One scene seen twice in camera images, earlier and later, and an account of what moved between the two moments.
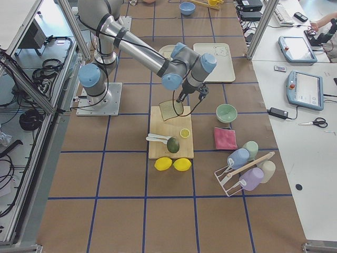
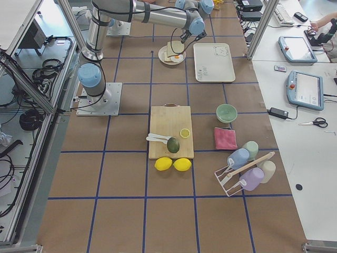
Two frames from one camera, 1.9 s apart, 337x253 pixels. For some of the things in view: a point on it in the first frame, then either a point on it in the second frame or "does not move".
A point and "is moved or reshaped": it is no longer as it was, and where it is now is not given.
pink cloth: (225, 139) does not move
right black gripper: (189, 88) → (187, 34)
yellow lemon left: (162, 163) does not move
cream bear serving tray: (224, 71) does not move
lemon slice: (184, 133) does not move
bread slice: (170, 108) is moved or reshaped
